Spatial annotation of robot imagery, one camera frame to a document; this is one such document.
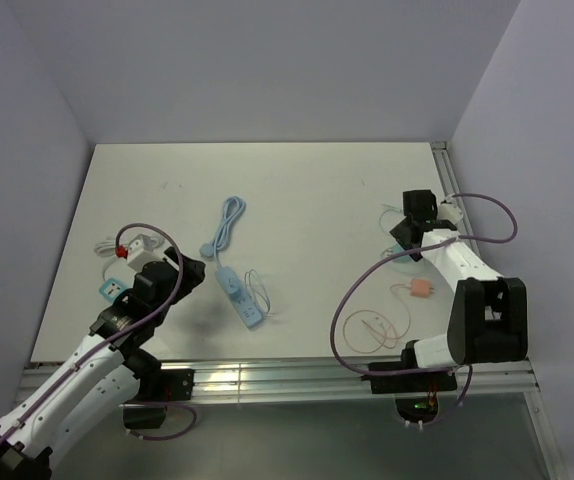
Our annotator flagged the teal charger cable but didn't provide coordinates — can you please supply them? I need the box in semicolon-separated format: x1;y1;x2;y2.
379;201;411;251

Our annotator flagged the blue charger plug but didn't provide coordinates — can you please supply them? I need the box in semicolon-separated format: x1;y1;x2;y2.
222;278;241;300

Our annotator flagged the teal charger plug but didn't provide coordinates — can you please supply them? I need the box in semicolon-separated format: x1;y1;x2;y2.
388;244;413;264

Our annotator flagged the blue charger cable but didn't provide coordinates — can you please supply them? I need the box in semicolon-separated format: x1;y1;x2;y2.
239;268;278;319

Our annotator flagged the pink charger plug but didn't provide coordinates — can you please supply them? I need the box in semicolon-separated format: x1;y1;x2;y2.
409;278;434;298

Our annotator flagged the pink charger cable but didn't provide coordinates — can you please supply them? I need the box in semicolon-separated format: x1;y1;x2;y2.
342;282;416;355

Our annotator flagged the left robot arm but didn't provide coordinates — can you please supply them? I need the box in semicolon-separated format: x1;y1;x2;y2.
0;248;205;479

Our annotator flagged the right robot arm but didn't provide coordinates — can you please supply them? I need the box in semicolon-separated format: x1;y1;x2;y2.
390;190;528;390

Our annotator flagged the teal power strip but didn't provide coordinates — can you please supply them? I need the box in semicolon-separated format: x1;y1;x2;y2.
98;277;127;303

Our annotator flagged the blue power strip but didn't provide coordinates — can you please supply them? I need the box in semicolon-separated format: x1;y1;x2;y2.
215;266;264;330

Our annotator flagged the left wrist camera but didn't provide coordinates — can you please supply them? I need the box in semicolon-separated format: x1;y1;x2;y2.
115;234;165;272

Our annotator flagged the right side aluminium rail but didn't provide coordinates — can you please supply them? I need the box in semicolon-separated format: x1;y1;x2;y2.
430;142;472;235

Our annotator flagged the aluminium rail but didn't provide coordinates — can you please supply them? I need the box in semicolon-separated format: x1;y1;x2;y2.
161;359;540;405
430;142;472;235

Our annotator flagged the white power strip cord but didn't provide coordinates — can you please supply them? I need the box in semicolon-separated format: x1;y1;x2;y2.
93;234;166;281

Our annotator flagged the blue power strip cord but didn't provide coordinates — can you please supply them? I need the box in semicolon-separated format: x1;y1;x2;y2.
199;196;247;271

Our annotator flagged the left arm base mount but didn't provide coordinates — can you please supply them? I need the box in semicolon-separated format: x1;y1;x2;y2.
122;368;198;438

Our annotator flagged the front aluminium rail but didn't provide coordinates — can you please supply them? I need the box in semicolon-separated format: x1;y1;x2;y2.
161;359;540;405

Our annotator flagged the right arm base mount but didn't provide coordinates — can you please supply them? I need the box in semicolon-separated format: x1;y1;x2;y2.
361;372;457;426

